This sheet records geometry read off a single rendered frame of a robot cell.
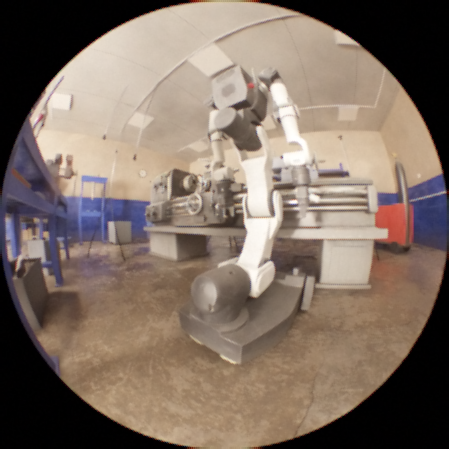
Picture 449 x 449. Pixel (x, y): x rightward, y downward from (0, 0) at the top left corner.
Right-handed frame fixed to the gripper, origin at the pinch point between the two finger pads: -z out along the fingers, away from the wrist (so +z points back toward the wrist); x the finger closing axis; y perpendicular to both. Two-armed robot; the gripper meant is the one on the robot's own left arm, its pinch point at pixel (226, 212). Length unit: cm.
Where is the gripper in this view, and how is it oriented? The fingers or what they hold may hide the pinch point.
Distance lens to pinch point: 85.1
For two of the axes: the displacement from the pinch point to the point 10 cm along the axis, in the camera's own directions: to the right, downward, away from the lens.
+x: 6.0, -2.2, 7.7
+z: -1.3, -9.8, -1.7
